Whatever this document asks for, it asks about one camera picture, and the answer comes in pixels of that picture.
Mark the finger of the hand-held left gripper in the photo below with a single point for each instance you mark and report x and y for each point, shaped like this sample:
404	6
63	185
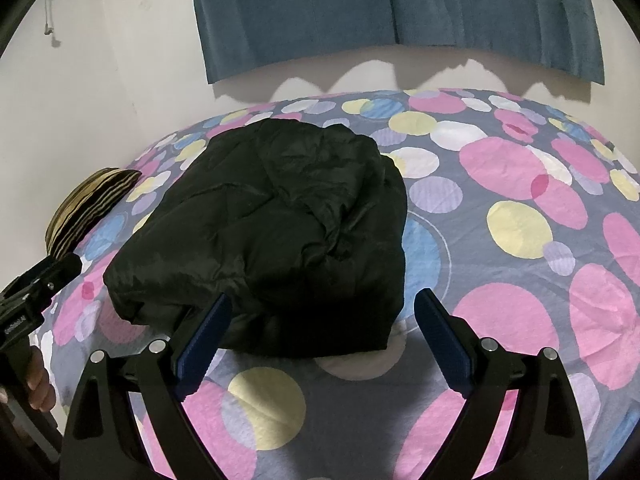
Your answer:
62	265

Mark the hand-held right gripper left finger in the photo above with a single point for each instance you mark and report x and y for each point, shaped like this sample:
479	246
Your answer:
207	332

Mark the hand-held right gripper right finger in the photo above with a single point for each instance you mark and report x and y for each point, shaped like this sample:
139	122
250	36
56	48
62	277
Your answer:
442	332

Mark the black puffer jacket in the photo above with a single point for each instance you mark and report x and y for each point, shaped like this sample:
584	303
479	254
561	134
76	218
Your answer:
270	230

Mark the person's left hand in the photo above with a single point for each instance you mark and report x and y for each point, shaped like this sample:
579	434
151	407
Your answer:
42	382

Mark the striped brown pillow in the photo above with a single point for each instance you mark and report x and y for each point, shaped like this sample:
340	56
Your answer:
85	205

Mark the polka-dot bed sheet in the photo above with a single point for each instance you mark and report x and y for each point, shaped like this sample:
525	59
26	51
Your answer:
500	240

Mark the blue curtain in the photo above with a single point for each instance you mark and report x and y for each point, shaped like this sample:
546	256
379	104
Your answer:
390	10

